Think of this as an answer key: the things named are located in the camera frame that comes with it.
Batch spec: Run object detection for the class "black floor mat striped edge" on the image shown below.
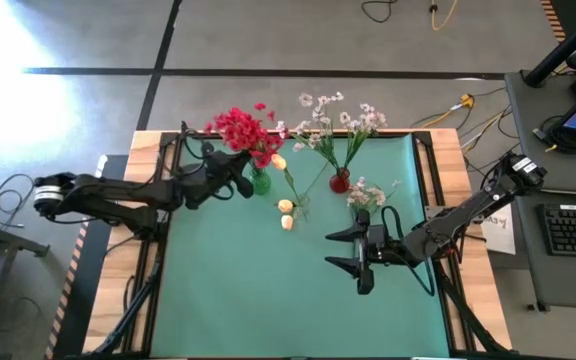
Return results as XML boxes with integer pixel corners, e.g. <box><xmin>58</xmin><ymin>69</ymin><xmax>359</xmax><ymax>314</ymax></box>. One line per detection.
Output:
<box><xmin>45</xmin><ymin>153</ymin><xmax>129</xmax><ymax>360</ymax></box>

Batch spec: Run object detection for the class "grey computer desk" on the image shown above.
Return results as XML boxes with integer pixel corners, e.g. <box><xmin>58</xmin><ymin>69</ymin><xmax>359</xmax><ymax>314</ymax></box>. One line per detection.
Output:
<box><xmin>505</xmin><ymin>69</ymin><xmax>576</xmax><ymax>197</ymax></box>

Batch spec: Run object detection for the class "white artificial flower bunch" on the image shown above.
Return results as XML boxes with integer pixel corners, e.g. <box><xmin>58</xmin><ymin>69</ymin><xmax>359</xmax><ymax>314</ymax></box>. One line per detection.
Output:
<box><xmin>337</xmin><ymin>102</ymin><xmax>388</xmax><ymax>174</ymax></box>
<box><xmin>345</xmin><ymin>175</ymin><xmax>403</xmax><ymax>221</ymax></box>
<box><xmin>275</xmin><ymin>91</ymin><xmax>347</xmax><ymax>174</ymax></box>

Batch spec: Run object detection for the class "black diagonal frame strut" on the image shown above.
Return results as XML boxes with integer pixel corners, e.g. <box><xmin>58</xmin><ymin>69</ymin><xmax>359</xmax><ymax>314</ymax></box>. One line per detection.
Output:
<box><xmin>430</xmin><ymin>259</ymin><xmax>512</xmax><ymax>355</ymax></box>
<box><xmin>87</xmin><ymin>259</ymin><xmax>164</xmax><ymax>357</ymax></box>

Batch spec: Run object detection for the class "green glass vase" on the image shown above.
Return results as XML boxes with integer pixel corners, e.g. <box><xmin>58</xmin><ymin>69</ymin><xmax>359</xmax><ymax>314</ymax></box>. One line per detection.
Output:
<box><xmin>248</xmin><ymin>164</ymin><xmax>273</xmax><ymax>197</ymax></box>

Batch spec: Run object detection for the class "yellow plug with cable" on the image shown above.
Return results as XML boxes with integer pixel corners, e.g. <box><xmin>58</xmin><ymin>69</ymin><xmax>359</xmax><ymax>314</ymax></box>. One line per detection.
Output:
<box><xmin>420</xmin><ymin>93</ymin><xmax>476</xmax><ymax>129</ymax></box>

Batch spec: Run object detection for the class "white paper sheet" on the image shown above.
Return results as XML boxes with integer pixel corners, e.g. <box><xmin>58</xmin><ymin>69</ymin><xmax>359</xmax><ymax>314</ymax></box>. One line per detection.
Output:
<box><xmin>480</xmin><ymin>204</ymin><xmax>518</xmax><ymax>256</ymax></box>

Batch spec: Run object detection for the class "green table mat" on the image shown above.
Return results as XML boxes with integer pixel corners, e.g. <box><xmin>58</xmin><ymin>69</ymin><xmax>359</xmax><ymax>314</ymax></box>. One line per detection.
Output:
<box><xmin>150</xmin><ymin>134</ymin><xmax>452</xmax><ymax>359</ymax></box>

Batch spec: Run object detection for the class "grey keyboard shelf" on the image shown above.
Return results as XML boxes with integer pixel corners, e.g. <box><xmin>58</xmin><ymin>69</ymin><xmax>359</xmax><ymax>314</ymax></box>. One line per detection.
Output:
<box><xmin>515</xmin><ymin>189</ymin><xmax>576</xmax><ymax>312</ymax></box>

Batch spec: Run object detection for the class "red glass vase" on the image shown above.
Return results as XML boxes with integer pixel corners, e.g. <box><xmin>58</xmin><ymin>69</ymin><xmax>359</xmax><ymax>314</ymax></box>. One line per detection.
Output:
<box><xmin>329</xmin><ymin>167</ymin><xmax>352</xmax><ymax>195</ymax></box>

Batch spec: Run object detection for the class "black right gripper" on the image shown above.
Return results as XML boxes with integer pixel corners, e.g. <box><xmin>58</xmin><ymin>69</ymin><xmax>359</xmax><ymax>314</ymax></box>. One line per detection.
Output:
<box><xmin>323</xmin><ymin>208</ymin><xmax>407</xmax><ymax>296</ymax></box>

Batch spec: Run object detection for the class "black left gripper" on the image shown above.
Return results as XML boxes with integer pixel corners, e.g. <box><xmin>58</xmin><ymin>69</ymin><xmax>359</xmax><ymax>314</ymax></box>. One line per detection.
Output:
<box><xmin>187</xmin><ymin>141</ymin><xmax>257</xmax><ymax>209</ymax></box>

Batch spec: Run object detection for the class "dark right gripper cable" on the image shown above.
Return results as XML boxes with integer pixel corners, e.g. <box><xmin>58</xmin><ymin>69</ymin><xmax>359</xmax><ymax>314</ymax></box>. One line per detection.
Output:
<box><xmin>380</xmin><ymin>204</ymin><xmax>437</xmax><ymax>298</ymax></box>

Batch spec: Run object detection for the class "yellow floor cable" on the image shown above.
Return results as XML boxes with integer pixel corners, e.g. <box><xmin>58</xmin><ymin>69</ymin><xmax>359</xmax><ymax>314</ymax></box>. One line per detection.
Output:
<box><xmin>430</xmin><ymin>0</ymin><xmax>462</xmax><ymax>32</ymax></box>

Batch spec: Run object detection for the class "black looped floor cable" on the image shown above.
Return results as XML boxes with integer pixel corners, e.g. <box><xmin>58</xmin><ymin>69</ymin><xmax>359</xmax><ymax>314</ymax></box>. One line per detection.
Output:
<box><xmin>0</xmin><ymin>173</ymin><xmax>36</xmax><ymax>230</ymax></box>

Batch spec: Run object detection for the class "striped hazard tape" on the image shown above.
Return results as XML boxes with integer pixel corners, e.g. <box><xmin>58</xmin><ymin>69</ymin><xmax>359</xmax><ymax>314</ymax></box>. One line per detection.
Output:
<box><xmin>540</xmin><ymin>0</ymin><xmax>568</xmax><ymax>43</ymax></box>

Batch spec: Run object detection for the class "black monitor pole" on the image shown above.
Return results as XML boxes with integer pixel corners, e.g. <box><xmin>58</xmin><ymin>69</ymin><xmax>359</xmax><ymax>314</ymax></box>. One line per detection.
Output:
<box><xmin>522</xmin><ymin>2</ymin><xmax>576</xmax><ymax>89</ymax></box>

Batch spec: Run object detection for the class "clear glass vase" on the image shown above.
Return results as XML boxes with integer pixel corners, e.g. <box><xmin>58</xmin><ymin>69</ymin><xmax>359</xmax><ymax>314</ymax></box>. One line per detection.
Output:
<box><xmin>291</xmin><ymin>192</ymin><xmax>314</xmax><ymax>221</ymax></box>

